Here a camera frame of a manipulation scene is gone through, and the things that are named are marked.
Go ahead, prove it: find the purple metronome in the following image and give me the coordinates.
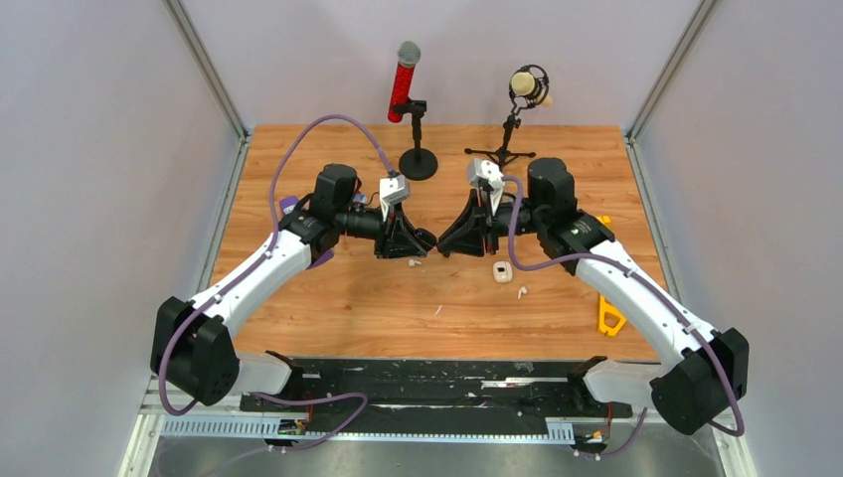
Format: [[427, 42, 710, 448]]
[[278, 196, 335, 269]]

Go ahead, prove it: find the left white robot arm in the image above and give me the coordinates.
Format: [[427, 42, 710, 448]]
[[150, 164, 436, 415]]

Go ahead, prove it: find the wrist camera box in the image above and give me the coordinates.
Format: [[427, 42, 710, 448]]
[[379, 172, 411, 222], [467, 158, 504, 217]]

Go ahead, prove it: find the beige condenser microphone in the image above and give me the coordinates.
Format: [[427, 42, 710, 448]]
[[509, 65, 554, 110]]

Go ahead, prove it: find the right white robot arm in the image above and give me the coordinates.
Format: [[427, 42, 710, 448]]
[[437, 158, 750, 436]]

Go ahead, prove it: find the yellow stacking toy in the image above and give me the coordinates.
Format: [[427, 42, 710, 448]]
[[595, 216, 612, 230]]

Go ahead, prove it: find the red glitter microphone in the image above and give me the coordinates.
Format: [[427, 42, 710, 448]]
[[387, 41, 422, 123]]

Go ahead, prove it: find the white earbud charging case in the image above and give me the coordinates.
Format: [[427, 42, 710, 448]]
[[492, 260, 514, 283]]

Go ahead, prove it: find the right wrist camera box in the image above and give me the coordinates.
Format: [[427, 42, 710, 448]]
[[467, 158, 504, 217]]

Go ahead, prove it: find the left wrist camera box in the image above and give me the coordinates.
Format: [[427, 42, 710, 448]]
[[379, 172, 411, 222]]

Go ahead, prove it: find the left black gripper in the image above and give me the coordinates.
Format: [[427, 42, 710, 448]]
[[336, 201, 427, 261]]

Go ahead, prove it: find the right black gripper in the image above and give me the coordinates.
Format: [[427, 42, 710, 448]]
[[436, 190, 547, 257]]

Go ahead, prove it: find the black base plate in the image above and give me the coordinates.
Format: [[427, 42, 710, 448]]
[[176, 356, 666, 437]]

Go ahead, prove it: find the yellow plastic triangle toy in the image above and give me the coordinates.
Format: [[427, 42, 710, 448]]
[[597, 294, 627, 337]]

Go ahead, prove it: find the black tripod mic stand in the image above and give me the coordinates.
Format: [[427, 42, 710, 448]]
[[464, 105, 537, 170]]

